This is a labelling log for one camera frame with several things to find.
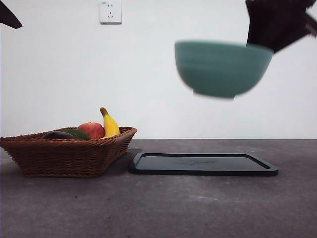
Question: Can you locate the brown wicker basket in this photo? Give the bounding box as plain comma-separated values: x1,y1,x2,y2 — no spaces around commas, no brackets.
0,126,138,179

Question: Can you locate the green bumpy avocado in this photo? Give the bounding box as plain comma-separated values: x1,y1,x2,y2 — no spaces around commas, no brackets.
60,128,92,140

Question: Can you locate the white wall socket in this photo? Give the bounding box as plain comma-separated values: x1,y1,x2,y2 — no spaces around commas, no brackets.
100,0,122,25

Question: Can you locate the teal ceramic bowl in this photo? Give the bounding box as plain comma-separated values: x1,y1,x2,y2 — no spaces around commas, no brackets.
174,39,274,100

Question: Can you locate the dark teal rectangular tray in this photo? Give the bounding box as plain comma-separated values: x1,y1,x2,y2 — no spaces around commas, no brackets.
128,152,279,177

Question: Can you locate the red yellow apple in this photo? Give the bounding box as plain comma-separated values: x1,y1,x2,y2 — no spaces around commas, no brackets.
77,121,105,140

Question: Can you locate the dark red plum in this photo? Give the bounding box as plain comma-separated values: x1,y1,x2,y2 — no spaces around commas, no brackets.
41,131,76,140

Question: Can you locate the yellow banana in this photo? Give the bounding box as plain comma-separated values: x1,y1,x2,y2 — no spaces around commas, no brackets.
100,107,121,138

